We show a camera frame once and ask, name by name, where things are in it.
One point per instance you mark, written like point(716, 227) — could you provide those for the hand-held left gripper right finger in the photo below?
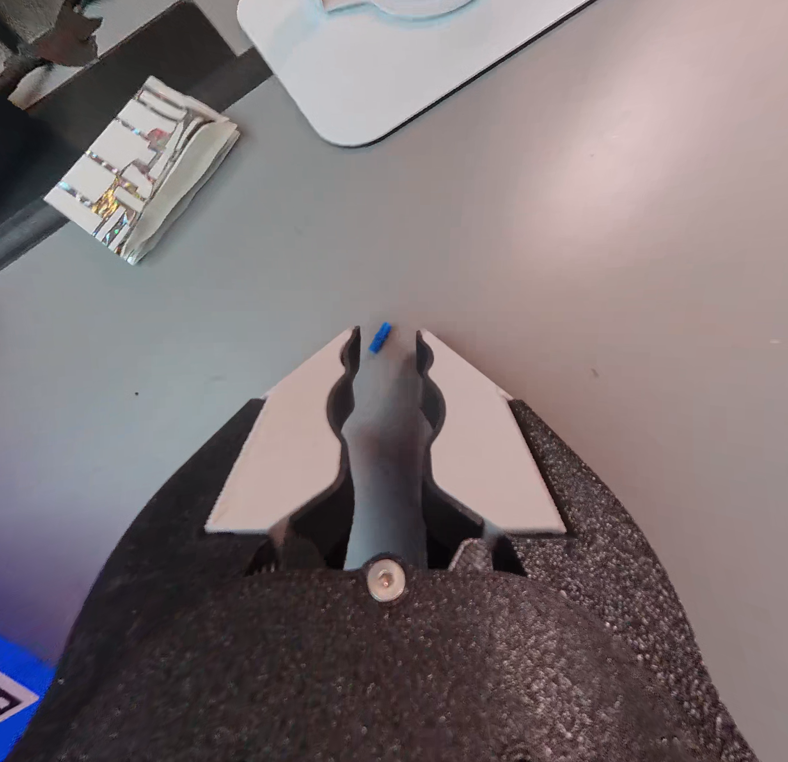
point(492, 460)

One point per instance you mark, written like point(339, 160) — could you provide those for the blue tag card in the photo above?
point(21, 682)

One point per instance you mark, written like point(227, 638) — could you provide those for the folded shiny sticker sheet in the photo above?
point(141, 171)

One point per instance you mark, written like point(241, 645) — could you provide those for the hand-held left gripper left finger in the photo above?
point(283, 460)

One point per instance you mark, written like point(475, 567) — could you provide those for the white metal book stand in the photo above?
point(369, 78)

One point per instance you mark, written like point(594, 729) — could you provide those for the small blue toy pin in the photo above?
point(380, 337)

